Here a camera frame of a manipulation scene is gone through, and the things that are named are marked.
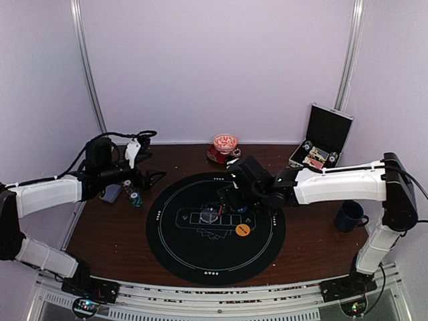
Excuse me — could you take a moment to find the orange big blind button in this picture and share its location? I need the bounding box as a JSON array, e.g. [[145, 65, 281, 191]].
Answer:
[[235, 223, 251, 237]]

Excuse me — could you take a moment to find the clear dealer button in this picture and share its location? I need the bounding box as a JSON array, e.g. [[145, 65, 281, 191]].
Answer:
[[200, 207, 219, 224]]

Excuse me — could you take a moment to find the blue small blind button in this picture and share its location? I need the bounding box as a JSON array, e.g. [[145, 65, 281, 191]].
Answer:
[[235, 206, 247, 213]]

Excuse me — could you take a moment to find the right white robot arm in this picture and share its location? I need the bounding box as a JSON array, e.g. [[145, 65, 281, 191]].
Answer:
[[217, 152, 419, 296]]

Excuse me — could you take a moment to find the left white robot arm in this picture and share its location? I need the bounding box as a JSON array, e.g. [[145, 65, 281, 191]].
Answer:
[[1, 137, 166, 297]]

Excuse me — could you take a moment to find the grey card deck box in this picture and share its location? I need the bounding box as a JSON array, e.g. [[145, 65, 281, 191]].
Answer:
[[99, 184, 123, 203]]

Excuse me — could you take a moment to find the green poker chip stack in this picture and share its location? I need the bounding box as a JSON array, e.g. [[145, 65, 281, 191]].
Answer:
[[123, 180, 142, 208]]

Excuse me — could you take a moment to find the red floral saucer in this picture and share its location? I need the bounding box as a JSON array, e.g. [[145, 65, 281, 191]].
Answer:
[[207, 144, 241, 164]]

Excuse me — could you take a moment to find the red patterned bowl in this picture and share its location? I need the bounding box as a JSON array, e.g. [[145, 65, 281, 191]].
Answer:
[[213, 134, 238, 154]]

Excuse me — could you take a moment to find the chip roll in case left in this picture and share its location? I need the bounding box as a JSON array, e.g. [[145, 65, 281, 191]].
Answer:
[[302, 140, 313, 151]]

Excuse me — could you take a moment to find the chip roll in case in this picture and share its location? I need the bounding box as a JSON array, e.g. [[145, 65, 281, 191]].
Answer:
[[327, 152, 339, 164], [302, 140, 313, 151]]

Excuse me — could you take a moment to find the round black poker mat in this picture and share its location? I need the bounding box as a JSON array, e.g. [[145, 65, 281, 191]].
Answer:
[[146, 173, 286, 286]]

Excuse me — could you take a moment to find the playing card deck in case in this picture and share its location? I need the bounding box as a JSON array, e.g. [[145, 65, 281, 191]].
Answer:
[[302, 146, 329, 169]]

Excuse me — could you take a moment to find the chip roll in case right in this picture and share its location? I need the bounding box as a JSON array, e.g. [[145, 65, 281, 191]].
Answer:
[[327, 152, 339, 164]]

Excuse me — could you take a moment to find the aluminium poker case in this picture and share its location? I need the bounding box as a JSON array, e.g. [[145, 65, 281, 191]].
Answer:
[[288, 104, 354, 169]]

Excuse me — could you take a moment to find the dark blue mug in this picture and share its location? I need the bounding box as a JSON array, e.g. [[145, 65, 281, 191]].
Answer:
[[334, 201, 369, 233]]

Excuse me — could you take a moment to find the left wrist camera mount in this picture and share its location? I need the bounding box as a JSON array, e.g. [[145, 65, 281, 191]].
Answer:
[[124, 138, 140, 169]]

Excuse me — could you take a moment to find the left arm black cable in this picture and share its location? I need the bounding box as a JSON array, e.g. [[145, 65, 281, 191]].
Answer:
[[53, 130, 158, 181]]

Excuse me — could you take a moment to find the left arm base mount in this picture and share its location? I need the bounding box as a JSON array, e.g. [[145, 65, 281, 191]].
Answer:
[[56, 261, 120, 320]]

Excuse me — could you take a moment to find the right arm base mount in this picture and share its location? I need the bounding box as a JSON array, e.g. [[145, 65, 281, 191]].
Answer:
[[319, 271, 377, 318]]

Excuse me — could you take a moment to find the left aluminium frame post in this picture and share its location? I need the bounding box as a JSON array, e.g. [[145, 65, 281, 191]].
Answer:
[[70, 0, 107, 133]]

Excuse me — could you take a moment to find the aluminium frame post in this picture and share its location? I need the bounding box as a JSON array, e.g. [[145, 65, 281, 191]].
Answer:
[[70, 0, 107, 133], [334, 0, 366, 112]]

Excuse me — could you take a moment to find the right aluminium frame post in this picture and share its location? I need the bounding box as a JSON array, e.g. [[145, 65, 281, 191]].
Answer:
[[334, 0, 366, 112]]

